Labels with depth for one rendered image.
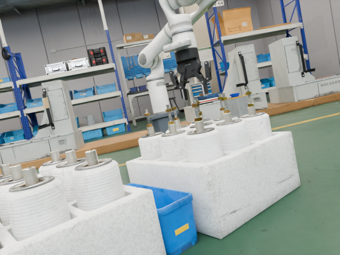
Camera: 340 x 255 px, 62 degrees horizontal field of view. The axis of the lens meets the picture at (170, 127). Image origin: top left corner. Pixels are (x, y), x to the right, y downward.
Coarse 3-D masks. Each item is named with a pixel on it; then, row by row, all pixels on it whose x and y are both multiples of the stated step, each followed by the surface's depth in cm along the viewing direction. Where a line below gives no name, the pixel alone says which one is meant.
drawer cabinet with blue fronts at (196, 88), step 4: (192, 84) 640; (196, 84) 637; (200, 84) 639; (208, 84) 644; (192, 88) 640; (196, 88) 638; (200, 88) 640; (208, 88) 646; (192, 92) 640; (196, 92) 638; (200, 92) 640; (208, 92) 643; (188, 96) 679; (192, 96) 641; (196, 96) 639; (188, 100) 688
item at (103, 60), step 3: (99, 57) 544; (102, 57) 539; (105, 57) 540; (90, 60) 537; (93, 60) 536; (96, 60) 536; (99, 60) 537; (102, 60) 538; (105, 60) 540; (90, 63) 539; (93, 63) 536; (96, 63) 541; (99, 63) 544; (102, 63) 545; (105, 63) 541; (108, 63) 544; (93, 66) 537
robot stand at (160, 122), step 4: (172, 112) 141; (176, 112) 141; (152, 116) 139; (156, 116) 139; (160, 116) 140; (164, 116) 140; (172, 116) 142; (152, 120) 142; (156, 120) 141; (160, 120) 141; (164, 120) 141; (168, 120) 141; (152, 124) 147; (156, 124) 142; (160, 124) 141; (164, 124) 141; (156, 128) 142; (160, 128) 141; (164, 128) 141; (156, 132) 142; (164, 132) 141
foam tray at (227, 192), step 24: (264, 144) 81; (288, 144) 88; (144, 168) 88; (168, 168) 78; (192, 168) 70; (216, 168) 68; (240, 168) 74; (264, 168) 80; (288, 168) 88; (192, 192) 72; (216, 192) 68; (240, 192) 73; (264, 192) 79; (288, 192) 87; (216, 216) 68; (240, 216) 73
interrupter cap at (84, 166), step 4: (100, 160) 60; (104, 160) 59; (108, 160) 58; (80, 164) 60; (84, 164) 59; (96, 164) 56; (100, 164) 55; (104, 164) 56; (76, 168) 56; (80, 168) 55; (84, 168) 54; (88, 168) 54
